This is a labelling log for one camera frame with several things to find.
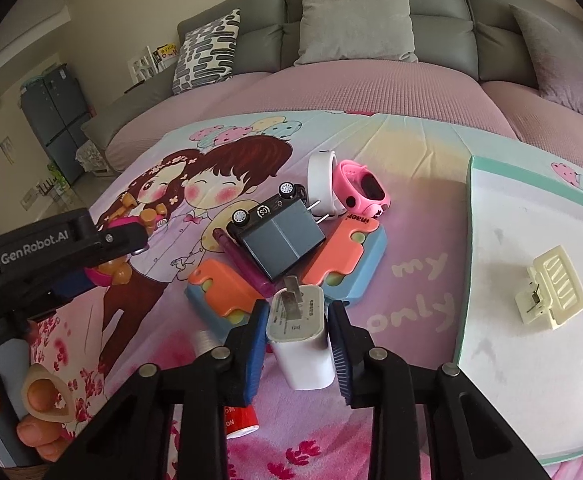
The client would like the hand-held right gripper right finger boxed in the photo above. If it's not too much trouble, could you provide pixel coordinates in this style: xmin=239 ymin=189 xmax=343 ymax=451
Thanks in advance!
xmin=327 ymin=302 xmax=547 ymax=480

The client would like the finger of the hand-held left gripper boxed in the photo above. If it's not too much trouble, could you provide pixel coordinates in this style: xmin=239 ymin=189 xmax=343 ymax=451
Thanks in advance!
xmin=92 ymin=222 xmax=151 ymax=262

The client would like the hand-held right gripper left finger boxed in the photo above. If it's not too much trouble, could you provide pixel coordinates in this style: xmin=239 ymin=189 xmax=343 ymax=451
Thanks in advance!
xmin=44 ymin=300 xmax=272 ymax=480

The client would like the brown and pink bear toy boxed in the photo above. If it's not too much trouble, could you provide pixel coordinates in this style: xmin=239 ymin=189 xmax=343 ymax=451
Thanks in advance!
xmin=84 ymin=192 xmax=170 ymax=286

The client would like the white charger plug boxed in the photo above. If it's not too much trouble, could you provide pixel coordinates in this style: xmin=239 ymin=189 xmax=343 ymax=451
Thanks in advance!
xmin=266 ymin=276 xmax=335 ymax=391

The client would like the purple lighter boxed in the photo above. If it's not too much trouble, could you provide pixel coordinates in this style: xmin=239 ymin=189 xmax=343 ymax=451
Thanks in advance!
xmin=214 ymin=228 xmax=275 ymax=297

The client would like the orange and blue utility knife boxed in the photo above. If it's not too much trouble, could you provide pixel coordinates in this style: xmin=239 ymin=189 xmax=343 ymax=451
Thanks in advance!
xmin=186 ymin=258 xmax=272 ymax=341
xmin=301 ymin=212 xmax=389 ymax=308

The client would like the white tray with teal rim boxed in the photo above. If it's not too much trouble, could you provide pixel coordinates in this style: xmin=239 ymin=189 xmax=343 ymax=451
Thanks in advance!
xmin=454 ymin=155 xmax=583 ymax=466

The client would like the person's left hand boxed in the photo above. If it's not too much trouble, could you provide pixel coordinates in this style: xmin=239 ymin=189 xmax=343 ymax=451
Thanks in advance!
xmin=0 ymin=365 xmax=80 ymax=465

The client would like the red and white glue stick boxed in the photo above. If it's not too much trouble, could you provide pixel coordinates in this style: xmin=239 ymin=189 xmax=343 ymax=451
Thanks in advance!
xmin=224 ymin=402 xmax=261 ymax=440

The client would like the dark grey power adapter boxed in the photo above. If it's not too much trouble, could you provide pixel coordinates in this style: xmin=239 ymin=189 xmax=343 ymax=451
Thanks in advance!
xmin=239 ymin=199 xmax=329 ymax=283

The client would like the dark grey refrigerator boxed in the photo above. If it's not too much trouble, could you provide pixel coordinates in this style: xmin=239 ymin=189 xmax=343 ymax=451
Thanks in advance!
xmin=20 ymin=62 xmax=90 ymax=186

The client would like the black toy car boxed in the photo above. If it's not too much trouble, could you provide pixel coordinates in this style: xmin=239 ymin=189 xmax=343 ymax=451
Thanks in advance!
xmin=226 ymin=181 xmax=308 ymax=241

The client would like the pink kids smart watch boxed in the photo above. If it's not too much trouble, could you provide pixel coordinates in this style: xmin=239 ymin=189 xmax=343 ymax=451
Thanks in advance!
xmin=336 ymin=160 xmax=392 ymax=218

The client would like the printed cartoon blanket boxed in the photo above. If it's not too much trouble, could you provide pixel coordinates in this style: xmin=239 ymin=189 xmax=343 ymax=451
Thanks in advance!
xmin=29 ymin=110 xmax=583 ymax=480

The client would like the yellow picture book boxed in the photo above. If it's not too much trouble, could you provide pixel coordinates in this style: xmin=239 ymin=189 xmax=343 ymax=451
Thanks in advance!
xmin=152 ymin=42 xmax=180 ymax=68

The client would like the black and white patterned pillow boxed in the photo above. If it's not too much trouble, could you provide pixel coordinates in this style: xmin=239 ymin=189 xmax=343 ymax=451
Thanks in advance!
xmin=172 ymin=8 xmax=241 ymax=95

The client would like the white eraser block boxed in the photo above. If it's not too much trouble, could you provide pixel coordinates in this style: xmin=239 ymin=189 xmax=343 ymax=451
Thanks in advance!
xmin=515 ymin=246 xmax=583 ymax=331

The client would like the grey sofa with pink cover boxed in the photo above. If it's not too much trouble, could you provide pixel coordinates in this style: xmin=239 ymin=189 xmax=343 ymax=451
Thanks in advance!
xmin=82 ymin=0 xmax=583 ymax=176

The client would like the purple grey cushion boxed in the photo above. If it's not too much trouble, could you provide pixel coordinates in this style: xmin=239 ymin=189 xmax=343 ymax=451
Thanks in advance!
xmin=509 ymin=4 xmax=583 ymax=133

